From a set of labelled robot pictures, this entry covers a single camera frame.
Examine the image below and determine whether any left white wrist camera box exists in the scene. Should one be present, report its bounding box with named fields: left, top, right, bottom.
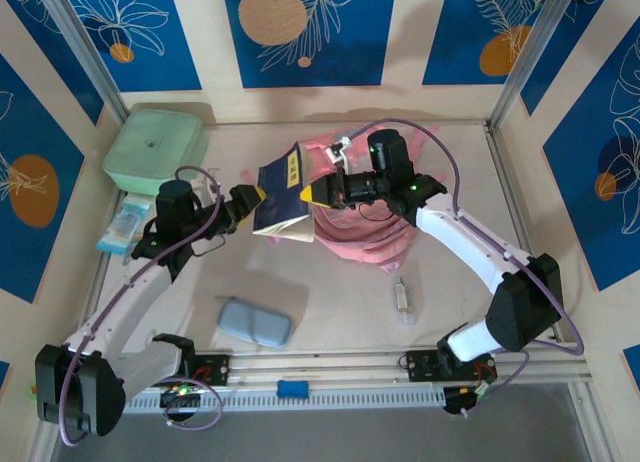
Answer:
left=192, top=174, right=222, bottom=199

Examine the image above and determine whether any blue sponge block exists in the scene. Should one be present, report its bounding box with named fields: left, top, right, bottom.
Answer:
left=276, top=380, right=311, bottom=398

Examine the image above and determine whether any blue white tissue packet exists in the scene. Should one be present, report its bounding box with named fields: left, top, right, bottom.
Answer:
left=95, top=194, right=154, bottom=256

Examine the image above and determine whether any mint green square case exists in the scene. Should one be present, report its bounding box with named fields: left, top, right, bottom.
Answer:
left=102, top=109, right=210, bottom=199

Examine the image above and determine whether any grey slotted cable duct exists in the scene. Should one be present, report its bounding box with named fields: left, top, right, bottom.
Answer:
left=122, top=385, right=447, bottom=416

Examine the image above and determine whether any pink backpack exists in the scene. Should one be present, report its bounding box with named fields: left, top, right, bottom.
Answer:
left=239, top=123, right=441, bottom=278

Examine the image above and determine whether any aluminium frame post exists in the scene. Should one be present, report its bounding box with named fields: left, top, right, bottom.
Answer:
left=37, top=0, right=130, bottom=128
left=487, top=0, right=575, bottom=133

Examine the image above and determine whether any small clear plastic bottle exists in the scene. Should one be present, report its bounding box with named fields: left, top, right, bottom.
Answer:
left=392, top=274, right=421, bottom=328

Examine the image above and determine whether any black controller box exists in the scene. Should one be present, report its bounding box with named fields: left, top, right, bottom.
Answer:
left=442, top=384, right=489, bottom=418
left=159, top=385, right=202, bottom=416

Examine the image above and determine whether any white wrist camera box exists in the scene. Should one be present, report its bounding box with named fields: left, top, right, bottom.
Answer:
left=192, top=174, right=222, bottom=199
left=323, top=136, right=352, bottom=167

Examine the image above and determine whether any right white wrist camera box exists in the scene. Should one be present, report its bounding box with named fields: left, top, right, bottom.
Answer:
left=323, top=136, right=352, bottom=167

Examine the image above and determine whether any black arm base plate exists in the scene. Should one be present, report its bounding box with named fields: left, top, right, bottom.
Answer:
left=169, top=354, right=231, bottom=387
left=405, top=350, right=499, bottom=383

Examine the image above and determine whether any thick navy book yellow label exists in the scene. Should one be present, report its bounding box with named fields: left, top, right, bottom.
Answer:
left=251, top=140, right=317, bottom=246

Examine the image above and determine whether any grey-blue pencil case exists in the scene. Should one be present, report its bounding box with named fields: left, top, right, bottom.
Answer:
left=216, top=296, right=294, bottom=348

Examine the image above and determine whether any aluminium front rail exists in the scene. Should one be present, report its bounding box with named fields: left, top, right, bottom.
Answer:
left=48, top=344, right=595, bottom=383

